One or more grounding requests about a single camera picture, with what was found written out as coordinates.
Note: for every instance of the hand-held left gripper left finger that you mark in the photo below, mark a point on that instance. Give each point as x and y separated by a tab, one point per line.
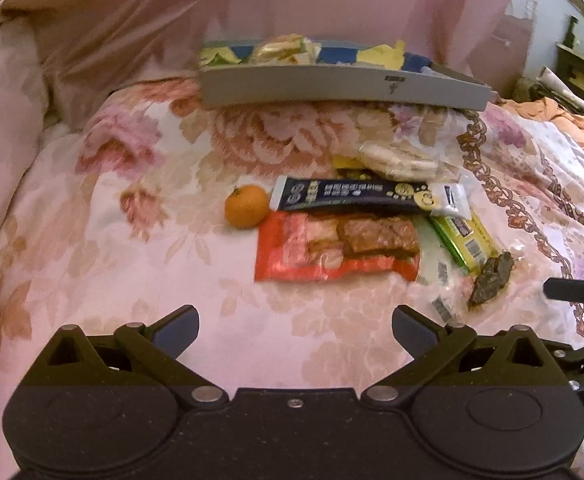
177	326

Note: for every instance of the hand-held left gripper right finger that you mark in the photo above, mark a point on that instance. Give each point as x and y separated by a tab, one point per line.
409	326

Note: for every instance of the red snack packet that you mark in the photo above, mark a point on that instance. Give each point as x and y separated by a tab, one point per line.
297	252

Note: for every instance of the orange tangerine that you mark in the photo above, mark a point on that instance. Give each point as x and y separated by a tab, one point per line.
247	206

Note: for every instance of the clear cracker packet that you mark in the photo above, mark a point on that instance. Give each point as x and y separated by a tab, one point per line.
402	160

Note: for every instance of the grey cardboard box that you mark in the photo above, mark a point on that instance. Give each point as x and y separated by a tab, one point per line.
322	86

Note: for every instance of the clear white barcode wrapper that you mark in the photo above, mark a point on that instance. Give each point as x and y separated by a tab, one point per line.
439	275

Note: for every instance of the dark brown wrapped snack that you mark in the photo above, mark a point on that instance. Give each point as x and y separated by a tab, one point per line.
492	280

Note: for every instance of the floral pink blanket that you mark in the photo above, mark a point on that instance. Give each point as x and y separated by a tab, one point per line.
122	260

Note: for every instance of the green yellow snack packet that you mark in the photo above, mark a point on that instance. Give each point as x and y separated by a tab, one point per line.
464	242

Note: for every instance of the dark blue snack bar packet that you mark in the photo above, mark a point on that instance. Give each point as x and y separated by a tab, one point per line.
352	194

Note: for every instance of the gold foil packet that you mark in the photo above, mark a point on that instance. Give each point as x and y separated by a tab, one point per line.
348	164

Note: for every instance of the orange cloth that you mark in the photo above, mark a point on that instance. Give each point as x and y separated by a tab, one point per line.
562	115

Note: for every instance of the white rolled paper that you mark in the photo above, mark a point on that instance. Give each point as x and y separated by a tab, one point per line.
554	80

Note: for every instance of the pale pink quilt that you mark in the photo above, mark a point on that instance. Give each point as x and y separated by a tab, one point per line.
2	125

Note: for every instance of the yellow green wrapper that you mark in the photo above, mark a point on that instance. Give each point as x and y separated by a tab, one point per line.
217	56

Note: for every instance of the yellow crumpled wrapper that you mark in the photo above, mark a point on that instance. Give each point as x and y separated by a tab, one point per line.
384	54

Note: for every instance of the clear biscuit packet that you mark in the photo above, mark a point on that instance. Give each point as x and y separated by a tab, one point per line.
282	50

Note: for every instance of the pink cloth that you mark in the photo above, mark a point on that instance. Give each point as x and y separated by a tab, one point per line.
137	15

